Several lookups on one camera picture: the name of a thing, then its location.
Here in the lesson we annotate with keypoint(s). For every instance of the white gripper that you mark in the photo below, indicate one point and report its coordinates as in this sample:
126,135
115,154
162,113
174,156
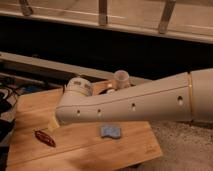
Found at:
77,87

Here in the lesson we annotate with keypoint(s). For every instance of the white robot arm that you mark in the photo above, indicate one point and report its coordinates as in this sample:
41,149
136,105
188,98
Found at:
182,97

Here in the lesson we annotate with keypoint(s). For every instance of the red chili pepper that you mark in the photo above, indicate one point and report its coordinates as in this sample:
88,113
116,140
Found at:
45,138

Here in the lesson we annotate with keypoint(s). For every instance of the ceramic cup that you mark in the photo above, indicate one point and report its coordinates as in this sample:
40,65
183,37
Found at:
122,79

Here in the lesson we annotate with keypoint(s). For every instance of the wooden table board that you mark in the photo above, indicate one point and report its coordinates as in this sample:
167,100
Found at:
79,147

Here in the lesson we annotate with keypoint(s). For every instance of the blue sponge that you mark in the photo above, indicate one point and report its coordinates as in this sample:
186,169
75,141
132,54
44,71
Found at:
110,131

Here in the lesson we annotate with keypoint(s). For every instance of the black bowl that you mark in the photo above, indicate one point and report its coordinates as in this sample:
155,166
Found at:
106,91

